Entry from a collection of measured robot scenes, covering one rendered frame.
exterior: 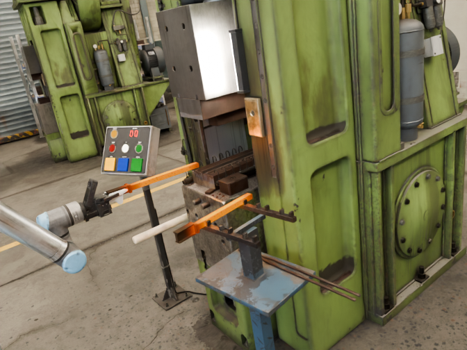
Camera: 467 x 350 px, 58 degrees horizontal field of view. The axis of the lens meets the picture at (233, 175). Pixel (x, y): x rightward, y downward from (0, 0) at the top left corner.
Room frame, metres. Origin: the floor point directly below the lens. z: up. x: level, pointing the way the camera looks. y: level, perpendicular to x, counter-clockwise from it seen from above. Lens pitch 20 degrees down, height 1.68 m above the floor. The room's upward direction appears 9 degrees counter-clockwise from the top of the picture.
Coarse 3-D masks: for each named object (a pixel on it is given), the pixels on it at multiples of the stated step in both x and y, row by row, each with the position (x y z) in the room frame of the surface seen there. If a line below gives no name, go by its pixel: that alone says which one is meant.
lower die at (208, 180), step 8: (240, 152) 2.26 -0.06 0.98; (248, 152) 2.20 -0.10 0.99; (224, 160) 2.12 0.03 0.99; (240, 160) 2.07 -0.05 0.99; (248, 160) 2.05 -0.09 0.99; (200, 168) 2.09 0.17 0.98; (208, 168) 2.01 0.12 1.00; (192, 176) 2.07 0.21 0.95; (200, 176) 2.00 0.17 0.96; (208, 176) 1.94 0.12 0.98; (216, 176) 1.92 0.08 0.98; (224, 176) 1.94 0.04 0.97; (248, 176) 2.03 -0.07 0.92; (200, 184) 2.01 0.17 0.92; (208, 184) 1.95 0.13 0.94
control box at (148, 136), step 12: (108, 132) 2.45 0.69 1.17; (120, 132) 2.40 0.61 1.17; (132, 132) 2.35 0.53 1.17; (144, 132) 2.31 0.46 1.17; (156, 132) 2.33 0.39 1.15; (108, 144) 2.41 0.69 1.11; (120, 144) 2.36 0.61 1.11; (132, 144) 2.32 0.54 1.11; (144, 144) 2.27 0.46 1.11; (156, 144) 2.31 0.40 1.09; (108, 156) 2.37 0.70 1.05; (120, 156) 2.32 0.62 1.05; (132, 156) 2.28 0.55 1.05; (144, 156) 2.24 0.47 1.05; (156, 156) 2.29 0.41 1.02; (144, 168) 2.21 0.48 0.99
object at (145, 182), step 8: (184, 168) 1.89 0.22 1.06; (192, 168) 1.92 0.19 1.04; (152, 176) 1.82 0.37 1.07; (160, 176) 1.82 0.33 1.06; (168, 176) 1.84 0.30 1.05; (128, 184) 1.74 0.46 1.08; (136, 184) 1.75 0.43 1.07; (144, 184) 1.77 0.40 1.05; (112, 192) 1.68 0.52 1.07; (128, 192) 1.72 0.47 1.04
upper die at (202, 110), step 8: (224, 96) 1.99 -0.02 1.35; (232, 96) 2.01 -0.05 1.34; (240, 96) 2.04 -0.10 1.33; (184, 104) 2.02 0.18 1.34; (192, 104) 1.96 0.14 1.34; (200, 104) 1.91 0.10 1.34; (208, 104) 1.93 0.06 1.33; (216, 104) 1.95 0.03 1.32; (224, 104) 1.98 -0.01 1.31; (232, 104) 2.01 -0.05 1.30; (240, 104) 2.04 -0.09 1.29; (184, 112) 2.03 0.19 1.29; (192, 112) 1.97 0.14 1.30; (200, 112) 1.91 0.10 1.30; (208, 112) 1.93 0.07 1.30; (216, 112) 1.95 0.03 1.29; (224, 112) 1.98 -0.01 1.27
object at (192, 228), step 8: (240, 200) 1.60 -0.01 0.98; (248, 200) 1.63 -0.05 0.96; (224, 208) 1.54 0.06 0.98; (232, 208) 1.56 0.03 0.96; (208, 216) 1.49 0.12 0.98; (216, 216) 1.50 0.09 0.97; (192, 224) 1.42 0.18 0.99; (200, 224) 1.44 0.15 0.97; (176, 232) 1.38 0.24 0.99; (184, 232) 1.40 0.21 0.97; (192, 232) 1.42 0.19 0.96; (176, 240) 1.38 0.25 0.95; (184, 240) 1.38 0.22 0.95
